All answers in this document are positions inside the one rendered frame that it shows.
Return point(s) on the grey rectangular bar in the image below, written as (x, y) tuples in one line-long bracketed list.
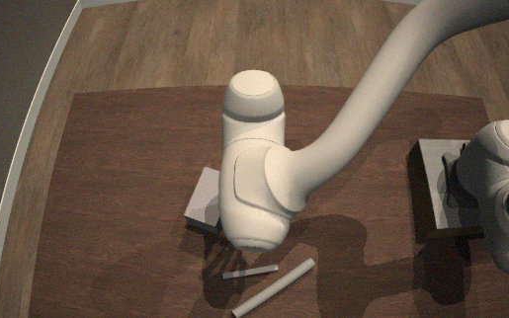
[(250, 272)]

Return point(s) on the long grey metal bar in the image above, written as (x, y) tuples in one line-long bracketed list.
[(274, 288)]

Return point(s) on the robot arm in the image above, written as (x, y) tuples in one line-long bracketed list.
[(262, 185)]

